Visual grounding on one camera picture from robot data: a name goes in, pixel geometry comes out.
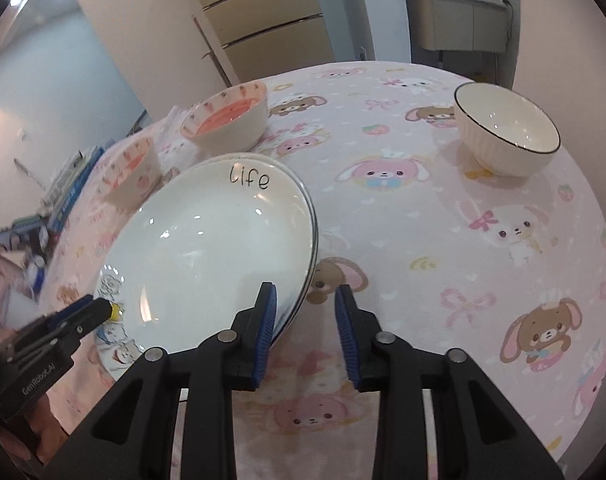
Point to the white bowl black rim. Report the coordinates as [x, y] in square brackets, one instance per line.
[498, 155]

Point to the white cartoon print plate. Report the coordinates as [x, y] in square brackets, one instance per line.
[291, 320]
[198, 250]

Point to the person's left hand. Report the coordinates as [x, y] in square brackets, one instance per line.
[50, 425]

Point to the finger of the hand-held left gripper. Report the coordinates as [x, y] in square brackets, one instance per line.
[73, 306]
[90, 317]

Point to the white striped box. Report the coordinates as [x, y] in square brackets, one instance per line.
[63, 175]

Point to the beige three-door fridge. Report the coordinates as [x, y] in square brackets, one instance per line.
[263, 10]

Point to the pink strawberry print bowl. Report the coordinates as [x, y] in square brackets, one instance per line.
[233, 132]
[133, 187]

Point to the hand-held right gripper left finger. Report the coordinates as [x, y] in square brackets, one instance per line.
[265, 330]

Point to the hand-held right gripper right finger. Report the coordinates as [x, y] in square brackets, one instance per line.
[345, 340]

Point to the beige vanity cabinet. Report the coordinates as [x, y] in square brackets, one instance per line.
[453, 20]

